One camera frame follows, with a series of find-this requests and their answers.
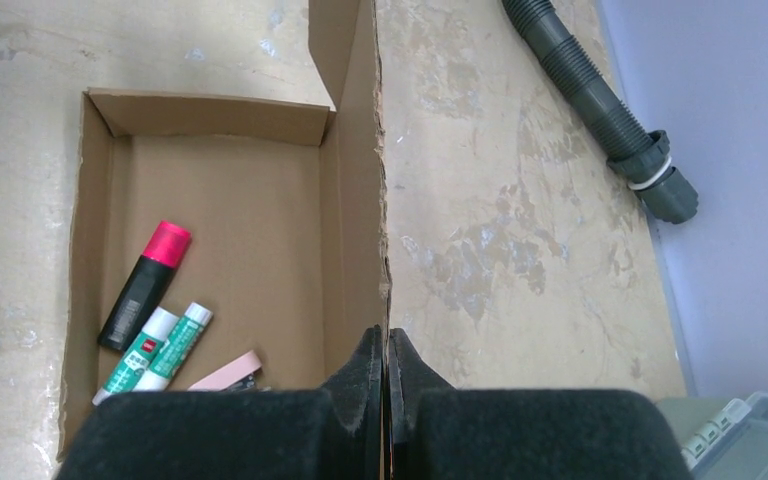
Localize black corrugated hose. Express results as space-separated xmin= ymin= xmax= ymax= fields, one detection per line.
xmin=499 ymin=0 xmax=700 ymax=226

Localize pink white clip tool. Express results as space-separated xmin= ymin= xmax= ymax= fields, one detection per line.
xmin=188 ymin=350 xmax=262 ymax=391

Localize black red marker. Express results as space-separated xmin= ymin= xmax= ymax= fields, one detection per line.
xmin=97 ymin=221 xmax=192 ymax=352

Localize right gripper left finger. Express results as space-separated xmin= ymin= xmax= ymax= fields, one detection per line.
xmin=57 ymin=326 xmax=383 ymax=479

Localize green white tube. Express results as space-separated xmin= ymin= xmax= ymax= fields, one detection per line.
xmin=92 ymin=307 xmax=179 ymax=406
xmin=133 ymin=302 xmax=213 ymax=391

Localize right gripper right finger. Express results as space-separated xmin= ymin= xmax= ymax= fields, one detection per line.
xmin=387 ymin=329 xmax=692 ymax=479

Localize clear plastic storage bin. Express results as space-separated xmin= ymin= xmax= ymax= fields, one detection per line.
xmin=656 ymin=392 xmax=768 ymax=479

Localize brown cardboard box sheet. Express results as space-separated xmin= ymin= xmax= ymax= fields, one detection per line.
xmin=59 ymin=1 xmax=388 ymax=463

